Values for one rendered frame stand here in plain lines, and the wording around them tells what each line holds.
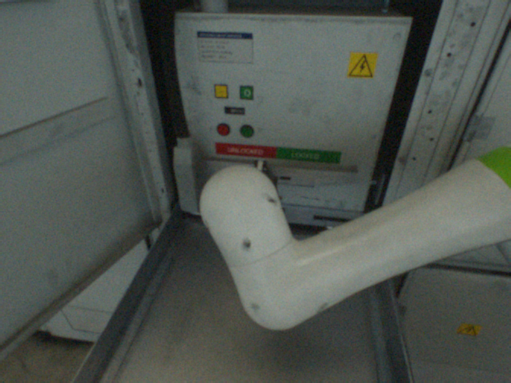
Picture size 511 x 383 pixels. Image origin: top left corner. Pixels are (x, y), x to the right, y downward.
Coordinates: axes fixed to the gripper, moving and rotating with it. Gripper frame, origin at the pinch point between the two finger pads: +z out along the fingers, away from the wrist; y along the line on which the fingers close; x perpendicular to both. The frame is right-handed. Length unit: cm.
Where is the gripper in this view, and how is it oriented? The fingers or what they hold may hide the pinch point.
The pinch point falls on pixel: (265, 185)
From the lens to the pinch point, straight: 78.8
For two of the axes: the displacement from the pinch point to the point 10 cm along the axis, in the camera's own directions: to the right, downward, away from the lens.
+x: 9.9, 0.9, -1.2
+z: 1.3, -0.9, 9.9
